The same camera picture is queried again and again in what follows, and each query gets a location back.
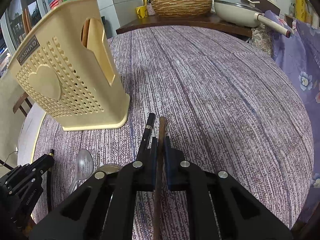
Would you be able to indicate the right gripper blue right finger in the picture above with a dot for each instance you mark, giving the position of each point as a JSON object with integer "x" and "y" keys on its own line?
{"x": 218, "y": 206}

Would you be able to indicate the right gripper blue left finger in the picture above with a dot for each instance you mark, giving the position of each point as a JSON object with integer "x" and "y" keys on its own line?
{"x": 102, "y": 207}

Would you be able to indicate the brown wooden chopstick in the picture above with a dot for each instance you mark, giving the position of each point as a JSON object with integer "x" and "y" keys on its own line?
{"x": 158, "y": 184}

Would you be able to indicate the metal spoon wooden handle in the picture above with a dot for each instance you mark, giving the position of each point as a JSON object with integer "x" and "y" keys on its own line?
{"x": 107, "y": 169}

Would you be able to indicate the clear plastic spoon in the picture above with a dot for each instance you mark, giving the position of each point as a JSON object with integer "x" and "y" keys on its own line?
{"x": 83, "y": 168}

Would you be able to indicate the wooden chair with cushion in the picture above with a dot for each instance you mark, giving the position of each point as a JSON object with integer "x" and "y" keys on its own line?
{"x": 19, "y": 104}

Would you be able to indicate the purple striped tablecloth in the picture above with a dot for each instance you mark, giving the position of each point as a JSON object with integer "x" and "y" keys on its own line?
{"x": 227, "y": 106}

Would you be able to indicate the beige plastic utensil holder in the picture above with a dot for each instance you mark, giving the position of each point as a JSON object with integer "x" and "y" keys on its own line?
{"x": 79, "y": 87}

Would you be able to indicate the sliding glass window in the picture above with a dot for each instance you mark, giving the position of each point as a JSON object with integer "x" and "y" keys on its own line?
{"x": 12, "y": 28}

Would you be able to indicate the purple floral cloth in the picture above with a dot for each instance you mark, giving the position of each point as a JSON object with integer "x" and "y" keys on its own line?
{"x": 298, "y": 57}

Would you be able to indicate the dark wooden counter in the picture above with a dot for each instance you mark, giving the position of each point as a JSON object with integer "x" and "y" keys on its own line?
{"x": 209, "y": 21}

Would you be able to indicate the white pot with lid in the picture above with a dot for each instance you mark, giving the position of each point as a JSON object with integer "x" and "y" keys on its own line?
{"x": 250, "y": 13}

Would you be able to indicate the yellow mug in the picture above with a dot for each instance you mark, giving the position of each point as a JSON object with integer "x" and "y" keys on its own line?
{"x": 142, "y": 11}

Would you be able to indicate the woven basin sink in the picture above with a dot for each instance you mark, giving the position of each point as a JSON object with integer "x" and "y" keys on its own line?
{"x": 181, "y": 8}

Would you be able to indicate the yellow package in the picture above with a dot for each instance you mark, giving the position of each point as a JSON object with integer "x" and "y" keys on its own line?
{"x": 300, "y": 10}

